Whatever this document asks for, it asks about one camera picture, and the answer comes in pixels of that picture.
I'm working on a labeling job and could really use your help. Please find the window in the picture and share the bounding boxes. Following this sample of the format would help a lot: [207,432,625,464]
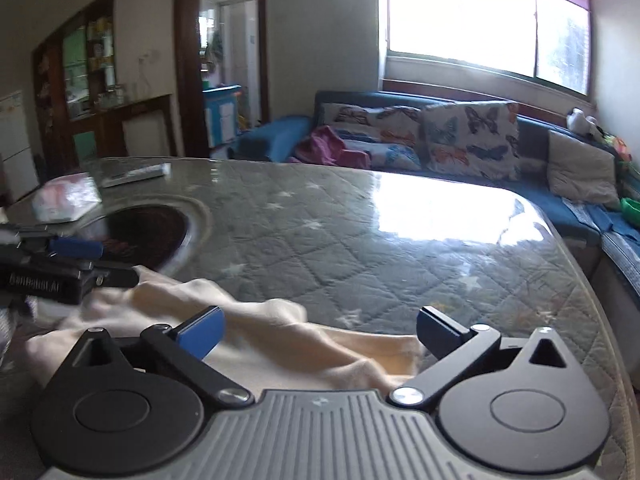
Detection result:
[387,0,594,96]

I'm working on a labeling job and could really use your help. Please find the blue sofa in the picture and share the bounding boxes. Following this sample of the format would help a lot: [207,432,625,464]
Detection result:
[229,91,640,311]

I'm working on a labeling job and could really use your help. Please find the white plush toy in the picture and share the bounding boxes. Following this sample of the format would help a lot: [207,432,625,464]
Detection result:
[566,108,599,134]

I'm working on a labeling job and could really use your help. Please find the green chair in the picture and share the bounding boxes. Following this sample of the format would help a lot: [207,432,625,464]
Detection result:
[73,131,99,161]

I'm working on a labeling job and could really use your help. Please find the beige pillow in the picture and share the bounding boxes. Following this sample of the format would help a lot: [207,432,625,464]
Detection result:
[546,129,621,209]

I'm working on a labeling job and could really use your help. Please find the colourful toys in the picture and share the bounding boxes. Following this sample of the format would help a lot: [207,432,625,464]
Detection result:
[599,132,637,162]

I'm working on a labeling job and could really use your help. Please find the cream garment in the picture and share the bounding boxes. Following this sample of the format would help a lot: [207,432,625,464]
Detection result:
[24,265,427,397]

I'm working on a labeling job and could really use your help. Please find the black round induction cooker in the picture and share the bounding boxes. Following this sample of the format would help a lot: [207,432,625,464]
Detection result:
[65,200,214,281]

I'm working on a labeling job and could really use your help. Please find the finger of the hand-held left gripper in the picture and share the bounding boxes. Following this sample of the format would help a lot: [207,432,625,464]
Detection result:
[90,266,141,289]
[48,236,104,262]

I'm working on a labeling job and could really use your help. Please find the dark wooden door frame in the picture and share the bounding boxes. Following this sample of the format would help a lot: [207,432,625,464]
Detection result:
[172,0,271,159]

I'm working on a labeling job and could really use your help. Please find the blue white box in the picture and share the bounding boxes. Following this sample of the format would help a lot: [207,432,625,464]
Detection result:
[202,84,242,149]

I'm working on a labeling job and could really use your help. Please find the wooden display cabinet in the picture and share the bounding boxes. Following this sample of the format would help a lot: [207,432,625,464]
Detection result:
[31,0,177,172]

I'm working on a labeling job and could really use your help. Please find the pink cloth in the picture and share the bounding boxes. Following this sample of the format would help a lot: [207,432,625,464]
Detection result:
[289,125,372,169]

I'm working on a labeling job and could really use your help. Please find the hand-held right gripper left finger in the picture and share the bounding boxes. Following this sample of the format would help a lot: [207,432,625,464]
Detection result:
[47,305,253,408]

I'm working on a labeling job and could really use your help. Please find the large butterfly print pillow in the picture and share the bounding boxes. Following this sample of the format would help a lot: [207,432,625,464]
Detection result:
[420,101,521,181]

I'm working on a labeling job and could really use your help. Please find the white backed chair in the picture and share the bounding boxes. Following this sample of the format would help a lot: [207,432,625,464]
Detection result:
[121,107,174,159]

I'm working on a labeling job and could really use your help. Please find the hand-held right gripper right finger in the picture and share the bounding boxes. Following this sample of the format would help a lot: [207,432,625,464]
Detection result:
[392,305,596,408]

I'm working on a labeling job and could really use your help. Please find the white refrigerator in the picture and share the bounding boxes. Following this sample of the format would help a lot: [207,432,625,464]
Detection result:
[0,89,42,204]

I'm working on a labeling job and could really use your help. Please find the long butterfly print pillow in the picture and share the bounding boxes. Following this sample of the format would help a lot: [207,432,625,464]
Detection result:
[320,102,424,171]

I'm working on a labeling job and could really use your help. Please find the tissue packet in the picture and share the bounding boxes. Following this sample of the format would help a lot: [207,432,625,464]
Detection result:
[31,172,104,224]

